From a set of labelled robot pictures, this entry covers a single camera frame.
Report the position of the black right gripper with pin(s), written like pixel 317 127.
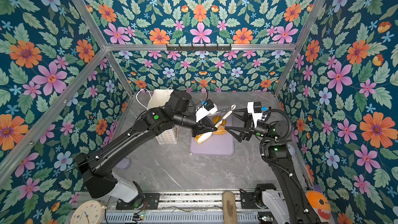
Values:
pixel 249 127

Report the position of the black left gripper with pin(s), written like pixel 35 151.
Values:
pixel 201 125

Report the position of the white metal tongs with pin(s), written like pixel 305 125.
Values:
pixel 226 113

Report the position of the round yellow ridged bun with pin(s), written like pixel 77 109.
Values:
pixel 220 123

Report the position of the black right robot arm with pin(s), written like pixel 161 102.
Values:
pixel 273 128

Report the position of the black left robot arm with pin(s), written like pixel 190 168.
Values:
pixel 97 167

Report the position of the lilac rectangular tray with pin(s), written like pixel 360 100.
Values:
pixel 217 145

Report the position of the lilac flat pad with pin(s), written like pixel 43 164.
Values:
pixel 123 164

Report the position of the orange shark plush toy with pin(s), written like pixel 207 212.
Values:
pixel 320 204

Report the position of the cream round clock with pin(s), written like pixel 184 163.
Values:
pixel 90 212

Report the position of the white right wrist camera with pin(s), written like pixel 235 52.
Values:
pixel 256 110

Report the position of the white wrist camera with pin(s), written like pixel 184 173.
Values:
pixel 208 108
pixel 256 110

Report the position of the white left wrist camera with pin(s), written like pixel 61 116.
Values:
pixel 208 108

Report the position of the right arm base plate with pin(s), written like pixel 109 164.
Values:
pixel 248 200

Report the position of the black wall hook rail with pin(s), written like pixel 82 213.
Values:
pixel 204 47

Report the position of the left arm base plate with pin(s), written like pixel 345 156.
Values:
pixel 145 201

